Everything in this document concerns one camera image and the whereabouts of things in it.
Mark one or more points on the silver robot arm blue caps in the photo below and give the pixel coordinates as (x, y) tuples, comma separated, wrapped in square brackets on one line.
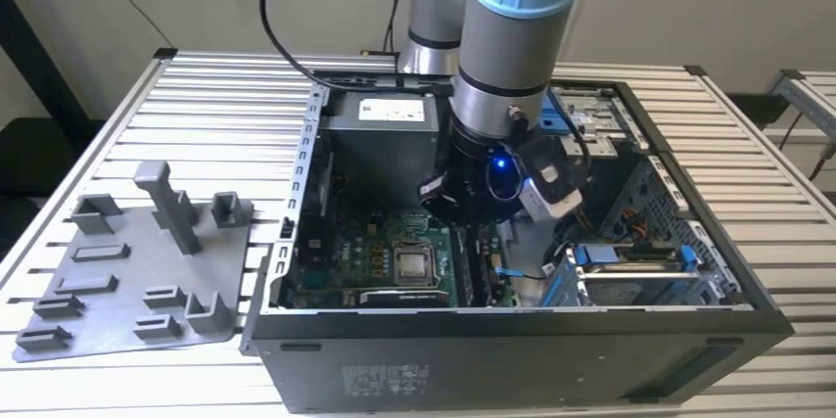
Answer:
[(503, 56)]

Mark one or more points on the grey power supply unit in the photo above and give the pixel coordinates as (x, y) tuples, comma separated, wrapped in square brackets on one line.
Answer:
[(379, 163)]

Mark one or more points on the silver CPU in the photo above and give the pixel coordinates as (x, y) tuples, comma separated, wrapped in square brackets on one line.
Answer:
[(415, 266)]

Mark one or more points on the blue plastic drive caddy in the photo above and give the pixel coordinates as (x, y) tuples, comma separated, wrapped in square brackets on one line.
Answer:
[(554, 122)]

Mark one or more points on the green motherboard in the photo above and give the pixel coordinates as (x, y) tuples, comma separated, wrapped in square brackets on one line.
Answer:
[(366, 261)]

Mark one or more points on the black graphics card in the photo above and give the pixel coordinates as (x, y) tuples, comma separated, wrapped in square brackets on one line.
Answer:
[(404, 298)]

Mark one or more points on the silver metal drive cage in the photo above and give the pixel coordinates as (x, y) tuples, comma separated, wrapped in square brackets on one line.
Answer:
[(598, 114)]

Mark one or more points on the hard disk in blue carrier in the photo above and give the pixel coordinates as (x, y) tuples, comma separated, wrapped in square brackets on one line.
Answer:
[(620, 286)]

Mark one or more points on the black open PC case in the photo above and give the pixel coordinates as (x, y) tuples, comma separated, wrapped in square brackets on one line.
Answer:
[(458, 364)]

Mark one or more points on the black table corner cap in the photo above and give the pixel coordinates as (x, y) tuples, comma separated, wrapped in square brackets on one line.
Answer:
[(696, 71), (166, 52)]

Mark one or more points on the dark box behind table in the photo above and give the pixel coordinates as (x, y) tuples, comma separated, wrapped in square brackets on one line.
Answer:
[(758, 109)]

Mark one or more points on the grey plastic parts rack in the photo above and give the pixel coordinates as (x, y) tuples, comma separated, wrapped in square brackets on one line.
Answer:
[(150, 271)]

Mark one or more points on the aluminium side table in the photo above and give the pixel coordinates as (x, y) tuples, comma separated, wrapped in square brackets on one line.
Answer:
[(803, 95)]

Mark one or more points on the black chair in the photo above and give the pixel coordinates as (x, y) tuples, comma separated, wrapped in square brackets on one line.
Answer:
[(32, 153)]

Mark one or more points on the black slanted post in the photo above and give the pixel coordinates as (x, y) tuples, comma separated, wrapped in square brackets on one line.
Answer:
[(39, 60)]

